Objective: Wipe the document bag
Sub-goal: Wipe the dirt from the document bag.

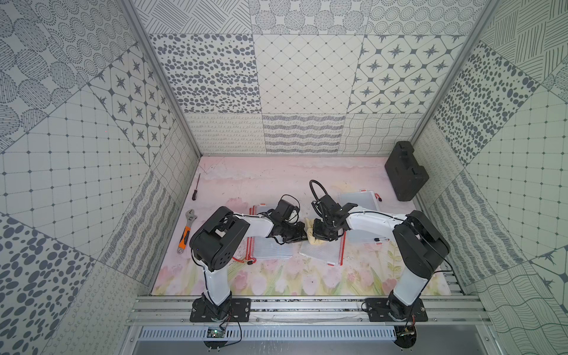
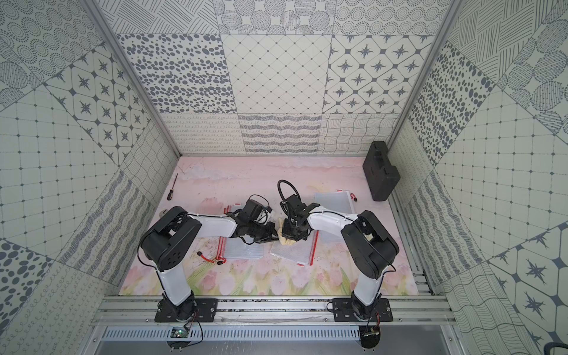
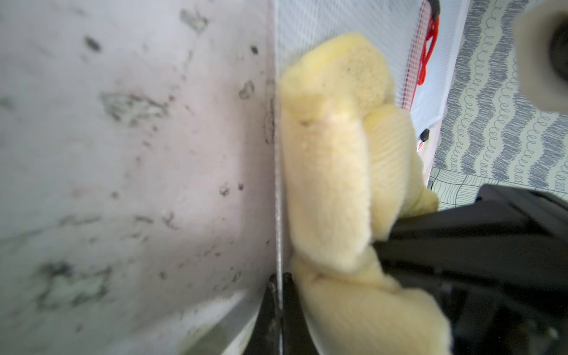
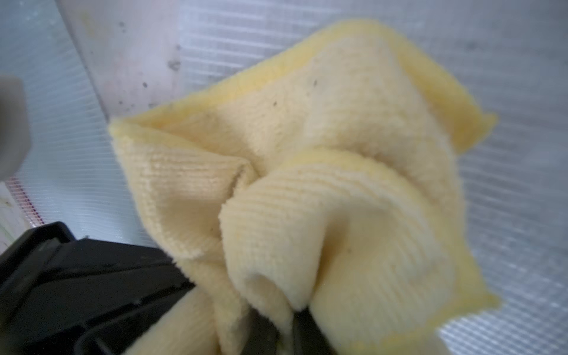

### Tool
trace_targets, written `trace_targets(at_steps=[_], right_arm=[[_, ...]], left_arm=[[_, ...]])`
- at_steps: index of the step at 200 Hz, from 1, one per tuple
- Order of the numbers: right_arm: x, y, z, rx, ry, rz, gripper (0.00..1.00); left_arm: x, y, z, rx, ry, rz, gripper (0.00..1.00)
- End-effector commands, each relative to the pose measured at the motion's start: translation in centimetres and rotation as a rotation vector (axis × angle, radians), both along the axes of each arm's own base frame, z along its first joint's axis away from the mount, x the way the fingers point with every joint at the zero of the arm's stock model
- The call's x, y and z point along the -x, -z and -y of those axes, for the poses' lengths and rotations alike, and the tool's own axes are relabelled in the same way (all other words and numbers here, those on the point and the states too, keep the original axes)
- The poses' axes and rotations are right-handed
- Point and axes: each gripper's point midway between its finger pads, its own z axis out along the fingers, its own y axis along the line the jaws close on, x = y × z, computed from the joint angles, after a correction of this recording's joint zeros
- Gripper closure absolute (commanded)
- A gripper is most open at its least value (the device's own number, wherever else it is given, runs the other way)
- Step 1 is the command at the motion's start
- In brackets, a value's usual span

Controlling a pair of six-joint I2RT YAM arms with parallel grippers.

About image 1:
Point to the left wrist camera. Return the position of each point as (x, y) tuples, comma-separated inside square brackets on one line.
[(284, 211)]

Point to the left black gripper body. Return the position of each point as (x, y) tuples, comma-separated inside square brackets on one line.
[(292, 231)]

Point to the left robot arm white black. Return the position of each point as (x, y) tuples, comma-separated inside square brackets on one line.
[(214, 244)]

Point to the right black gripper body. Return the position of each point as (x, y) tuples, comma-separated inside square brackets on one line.
[(325, 230)]

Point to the black red screwdriver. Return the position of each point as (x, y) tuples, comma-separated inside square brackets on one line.
[(195, 192)]

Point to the aluminium mounting rail frame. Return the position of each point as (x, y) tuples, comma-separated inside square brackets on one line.
[(343, 318)]

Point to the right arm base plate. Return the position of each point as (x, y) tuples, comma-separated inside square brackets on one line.
[(391, 309)]

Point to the black plastic case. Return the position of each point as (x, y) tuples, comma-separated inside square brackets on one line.
[(406, 175)]

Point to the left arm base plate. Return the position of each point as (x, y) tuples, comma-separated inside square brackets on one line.
[(235, 309)]

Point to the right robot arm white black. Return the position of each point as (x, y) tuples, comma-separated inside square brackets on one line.
[(422, 247)]

